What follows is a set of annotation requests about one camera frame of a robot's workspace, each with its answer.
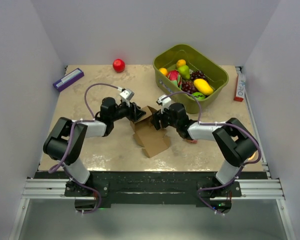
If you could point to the yellow orange fruit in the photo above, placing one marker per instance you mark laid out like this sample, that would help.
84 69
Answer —
164 71

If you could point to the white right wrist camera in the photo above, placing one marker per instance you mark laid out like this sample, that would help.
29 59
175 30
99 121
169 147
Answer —
164 101

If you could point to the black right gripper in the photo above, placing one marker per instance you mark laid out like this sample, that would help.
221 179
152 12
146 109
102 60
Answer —
158 116

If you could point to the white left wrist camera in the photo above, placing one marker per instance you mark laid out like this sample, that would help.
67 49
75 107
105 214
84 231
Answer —
126 95

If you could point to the brown cardboard paper box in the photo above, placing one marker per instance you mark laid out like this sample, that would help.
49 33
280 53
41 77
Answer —
145 134

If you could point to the round yellow orange sponge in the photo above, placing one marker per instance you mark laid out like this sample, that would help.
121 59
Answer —
252 157

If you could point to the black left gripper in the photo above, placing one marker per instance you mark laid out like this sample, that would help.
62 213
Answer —
134 112

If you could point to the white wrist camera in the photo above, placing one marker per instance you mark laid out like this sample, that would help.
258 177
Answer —
126 95
164 101

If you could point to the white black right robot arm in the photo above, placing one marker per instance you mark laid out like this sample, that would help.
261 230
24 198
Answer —
233 139

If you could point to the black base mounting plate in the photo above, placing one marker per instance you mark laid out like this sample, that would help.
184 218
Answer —
161 188

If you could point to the red white toothpaste box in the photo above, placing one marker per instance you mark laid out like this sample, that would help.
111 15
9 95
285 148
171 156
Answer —
240 88

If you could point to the red grape bunch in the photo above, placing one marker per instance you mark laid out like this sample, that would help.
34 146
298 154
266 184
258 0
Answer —
188 86

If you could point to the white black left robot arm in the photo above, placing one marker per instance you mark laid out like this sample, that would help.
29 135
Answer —
65 141

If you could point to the green plastic tub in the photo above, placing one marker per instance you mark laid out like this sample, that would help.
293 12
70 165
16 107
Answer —
217 78

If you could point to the purple rectangular box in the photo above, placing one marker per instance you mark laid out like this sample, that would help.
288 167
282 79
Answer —
68 79

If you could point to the dark purple grape bunch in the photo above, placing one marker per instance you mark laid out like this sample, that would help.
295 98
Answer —
197 75

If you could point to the pink dragon fruit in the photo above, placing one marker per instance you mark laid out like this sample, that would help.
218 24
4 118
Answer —
175 77

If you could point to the red apple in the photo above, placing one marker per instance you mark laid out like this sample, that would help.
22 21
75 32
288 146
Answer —
118 65

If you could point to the yellow mango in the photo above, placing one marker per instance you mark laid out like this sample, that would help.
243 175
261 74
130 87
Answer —
203 86

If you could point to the green pear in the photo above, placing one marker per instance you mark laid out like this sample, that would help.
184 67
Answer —
184 71

